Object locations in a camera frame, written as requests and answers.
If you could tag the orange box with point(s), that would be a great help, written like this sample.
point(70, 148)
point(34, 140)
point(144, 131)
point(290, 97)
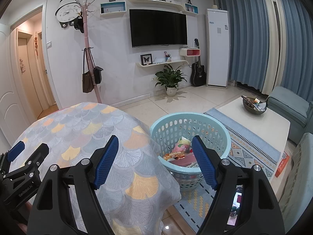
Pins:
point(282, 165)

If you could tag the white coffee table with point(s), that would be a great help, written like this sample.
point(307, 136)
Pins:
point(256, 127)

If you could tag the potted green plant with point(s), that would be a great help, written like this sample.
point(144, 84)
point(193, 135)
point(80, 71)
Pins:
point(170, 77)

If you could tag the blue patterned rug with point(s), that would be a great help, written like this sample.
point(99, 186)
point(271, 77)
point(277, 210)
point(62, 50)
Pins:
point(244, 151)

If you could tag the orange snack packet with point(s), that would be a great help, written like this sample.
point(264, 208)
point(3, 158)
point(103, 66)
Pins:
point(174, 154)

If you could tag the blue and cream curtains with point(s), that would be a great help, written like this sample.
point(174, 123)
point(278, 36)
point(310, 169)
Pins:
point(256, 41)

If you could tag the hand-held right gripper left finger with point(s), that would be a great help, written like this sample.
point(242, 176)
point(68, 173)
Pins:
point(106, 161)

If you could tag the panda wall clock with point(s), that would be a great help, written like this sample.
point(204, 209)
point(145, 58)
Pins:
point(66, 12)

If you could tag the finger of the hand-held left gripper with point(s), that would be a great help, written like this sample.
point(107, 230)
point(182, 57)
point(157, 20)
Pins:
point(16, 150)
point(39, 155)

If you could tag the grey-green sofa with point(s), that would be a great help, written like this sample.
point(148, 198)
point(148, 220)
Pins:
point(300, 171)

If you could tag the small shelf ornament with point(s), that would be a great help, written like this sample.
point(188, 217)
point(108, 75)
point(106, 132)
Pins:
point(168, 56)

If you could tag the white light switch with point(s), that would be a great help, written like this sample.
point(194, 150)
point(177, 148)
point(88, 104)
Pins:
point(49, 44)

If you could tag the white wavy high wall shelf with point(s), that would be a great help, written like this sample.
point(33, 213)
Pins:
point(156, 2)

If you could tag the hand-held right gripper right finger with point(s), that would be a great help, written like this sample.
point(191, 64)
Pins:
point(204, 161)

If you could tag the dark bowl with snacks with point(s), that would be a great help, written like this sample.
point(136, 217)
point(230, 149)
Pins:
point(254, 107)

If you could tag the white router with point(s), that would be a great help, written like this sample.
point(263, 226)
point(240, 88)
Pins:
point(192, 46)

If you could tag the white panel door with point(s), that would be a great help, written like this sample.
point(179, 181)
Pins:
point(12, 90)

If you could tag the white standing air conditioner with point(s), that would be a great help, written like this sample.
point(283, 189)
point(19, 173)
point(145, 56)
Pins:
point(217, 49)

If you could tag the wide blue box shelf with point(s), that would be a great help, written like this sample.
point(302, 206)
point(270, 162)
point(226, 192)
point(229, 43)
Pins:
point(112, 7)

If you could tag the pink coat rack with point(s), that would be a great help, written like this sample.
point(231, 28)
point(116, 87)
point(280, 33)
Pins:
point(89, 53)

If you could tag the small black bag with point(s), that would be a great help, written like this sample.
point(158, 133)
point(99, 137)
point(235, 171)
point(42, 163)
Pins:
point(98, 74)

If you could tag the red and white box shelf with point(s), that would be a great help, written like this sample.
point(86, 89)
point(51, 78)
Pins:
point(190, 52)

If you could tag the white wavy low wall shelf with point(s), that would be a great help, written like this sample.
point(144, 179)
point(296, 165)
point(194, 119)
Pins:
point(161, 63)

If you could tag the brown tote bag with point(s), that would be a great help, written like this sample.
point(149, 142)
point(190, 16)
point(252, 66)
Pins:
point(87, 82)

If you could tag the black acoustic guitar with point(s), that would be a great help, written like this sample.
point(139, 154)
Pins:
point(198, 73)

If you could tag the pink tissue pack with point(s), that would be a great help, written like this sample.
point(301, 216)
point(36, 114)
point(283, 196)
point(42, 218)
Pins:
point(182, 162)

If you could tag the wooden hallway door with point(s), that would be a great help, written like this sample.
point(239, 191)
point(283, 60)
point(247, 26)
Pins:
point(25, 58)

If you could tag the black wall television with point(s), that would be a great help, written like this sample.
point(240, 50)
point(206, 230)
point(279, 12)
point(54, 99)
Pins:
point(157, 28)

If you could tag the light blue plastic basket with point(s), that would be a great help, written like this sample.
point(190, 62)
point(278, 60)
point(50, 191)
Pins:
point(156, 132)

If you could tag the small blue box shelf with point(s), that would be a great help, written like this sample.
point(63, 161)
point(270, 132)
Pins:
point(191, 7)

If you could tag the blue-grey armchair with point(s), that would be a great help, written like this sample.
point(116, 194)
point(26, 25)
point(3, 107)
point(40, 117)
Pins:
point(288, 105)

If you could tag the black cap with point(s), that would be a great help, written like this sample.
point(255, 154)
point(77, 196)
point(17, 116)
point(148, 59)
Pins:
point(79, 24)

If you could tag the framed butterfly picture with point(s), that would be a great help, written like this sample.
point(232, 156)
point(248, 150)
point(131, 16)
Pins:
point(146, 59)

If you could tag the pink peach drink bottle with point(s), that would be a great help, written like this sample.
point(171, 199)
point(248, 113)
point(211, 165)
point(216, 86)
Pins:
point(182, 144)

